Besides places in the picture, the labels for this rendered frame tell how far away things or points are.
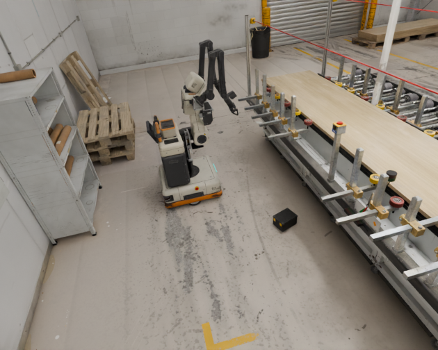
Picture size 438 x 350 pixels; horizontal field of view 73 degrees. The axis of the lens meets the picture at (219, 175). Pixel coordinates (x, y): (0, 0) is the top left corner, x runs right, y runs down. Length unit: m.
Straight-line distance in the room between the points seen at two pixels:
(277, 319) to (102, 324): 1.38
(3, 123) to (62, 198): 0.83
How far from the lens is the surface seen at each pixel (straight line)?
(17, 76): 3.31
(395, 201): 2.22
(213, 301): 2.65
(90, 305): 2.95
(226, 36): 9.34
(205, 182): 3.31
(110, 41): 9.04
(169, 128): 3.10
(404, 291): 2.71
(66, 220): 3.40
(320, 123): 3.05
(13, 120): 2.89
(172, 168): 3.15
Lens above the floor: 2.26
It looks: 36 degrees down
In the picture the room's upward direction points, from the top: 7 degrees counter-clockwise
